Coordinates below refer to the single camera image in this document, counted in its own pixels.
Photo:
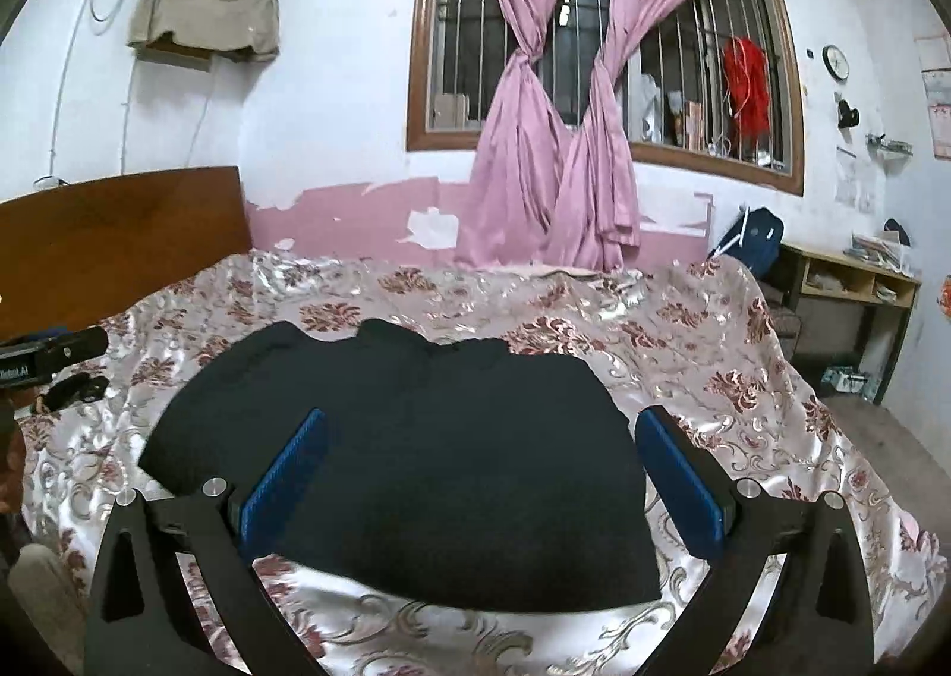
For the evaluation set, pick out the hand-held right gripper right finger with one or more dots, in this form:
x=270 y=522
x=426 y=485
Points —
x=680 y=483

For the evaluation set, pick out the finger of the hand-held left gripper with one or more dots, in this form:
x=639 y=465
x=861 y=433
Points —
x=74 y=390

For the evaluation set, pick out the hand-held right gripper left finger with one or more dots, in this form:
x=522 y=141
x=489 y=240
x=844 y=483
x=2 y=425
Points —
x=286 y=475

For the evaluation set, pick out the black sweater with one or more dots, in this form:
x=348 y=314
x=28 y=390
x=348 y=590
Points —
x=446 y=460

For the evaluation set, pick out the person's left forearm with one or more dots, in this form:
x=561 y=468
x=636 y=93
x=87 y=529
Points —
x=9 y=468

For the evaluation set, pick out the floral satin bedspread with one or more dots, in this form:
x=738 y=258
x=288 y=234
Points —
x=669 y=364

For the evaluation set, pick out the brown wooden headboard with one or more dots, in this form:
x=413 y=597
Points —
x=111 y=237

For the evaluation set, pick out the small box under desk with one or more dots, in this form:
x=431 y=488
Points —
x=845 y=379

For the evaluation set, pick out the dark blue bag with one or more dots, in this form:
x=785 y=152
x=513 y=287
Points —
x=758 y=237

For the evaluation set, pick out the wooden desk with shelves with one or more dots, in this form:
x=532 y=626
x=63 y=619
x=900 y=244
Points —
x=839 y=260

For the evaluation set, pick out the stack of papers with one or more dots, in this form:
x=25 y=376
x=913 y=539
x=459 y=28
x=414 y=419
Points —
x=877 y=250

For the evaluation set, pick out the pink curtain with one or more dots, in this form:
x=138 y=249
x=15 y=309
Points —
x=513 y=148
x=602 y=163

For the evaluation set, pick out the black cap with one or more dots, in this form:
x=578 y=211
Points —
x=896 y=231

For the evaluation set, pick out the red cloth on window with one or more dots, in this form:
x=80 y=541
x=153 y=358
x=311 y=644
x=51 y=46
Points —
x=747 y=81

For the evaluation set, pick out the barred wooden-framed window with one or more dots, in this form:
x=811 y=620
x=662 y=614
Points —
x=446 y=14

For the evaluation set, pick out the beige cloth-covered wall box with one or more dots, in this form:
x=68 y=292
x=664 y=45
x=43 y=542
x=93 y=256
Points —
x=200 y=7

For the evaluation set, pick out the small metal wall shelf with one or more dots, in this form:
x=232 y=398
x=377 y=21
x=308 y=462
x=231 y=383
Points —
x=889 y=145

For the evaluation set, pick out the black wall-hung item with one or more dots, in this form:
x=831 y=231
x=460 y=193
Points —
x=847 y=113

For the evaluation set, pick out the round wall clock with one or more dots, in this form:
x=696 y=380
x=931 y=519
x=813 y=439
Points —
x=836 y=62

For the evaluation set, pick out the wall calendar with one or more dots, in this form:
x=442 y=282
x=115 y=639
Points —
x=937 y=96

